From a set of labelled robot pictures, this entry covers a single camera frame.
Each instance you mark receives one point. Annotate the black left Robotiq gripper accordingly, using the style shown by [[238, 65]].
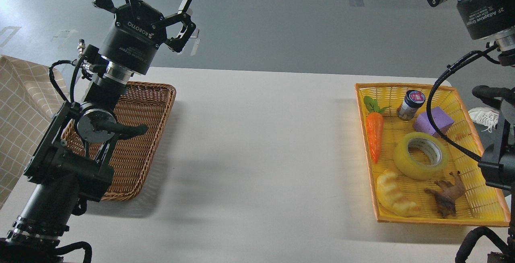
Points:
[[134, 38]]

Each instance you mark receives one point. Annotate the yellow tape roll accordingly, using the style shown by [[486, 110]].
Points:
[[420, 156]]

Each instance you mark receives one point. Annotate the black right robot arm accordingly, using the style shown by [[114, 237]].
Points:
[[497, 163]]

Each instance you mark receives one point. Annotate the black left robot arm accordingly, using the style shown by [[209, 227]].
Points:
[[35, 234]]

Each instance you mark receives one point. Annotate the brown wicker basket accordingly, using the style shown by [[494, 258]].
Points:
[[110, 152]]

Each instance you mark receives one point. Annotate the small dark jar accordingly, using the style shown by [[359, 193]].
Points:
[[412, 101]]

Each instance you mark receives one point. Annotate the purple foam block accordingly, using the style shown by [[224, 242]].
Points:
[[442, 120]]

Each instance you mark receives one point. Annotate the beige checkered cloth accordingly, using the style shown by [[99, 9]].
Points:
[[28, 101]]

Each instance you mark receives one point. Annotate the white sneaker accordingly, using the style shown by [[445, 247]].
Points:
[[486, 116]]

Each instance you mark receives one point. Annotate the orange toy carrot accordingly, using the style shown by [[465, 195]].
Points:
[[374, 124]]

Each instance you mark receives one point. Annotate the yellow wicker basket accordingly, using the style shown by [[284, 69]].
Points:
[[479, 205]]

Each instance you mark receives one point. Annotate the brown toy root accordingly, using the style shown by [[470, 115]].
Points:
[[447, 196]]

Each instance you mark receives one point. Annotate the yellow toy croissant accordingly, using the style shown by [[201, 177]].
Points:
[[392, 198]]

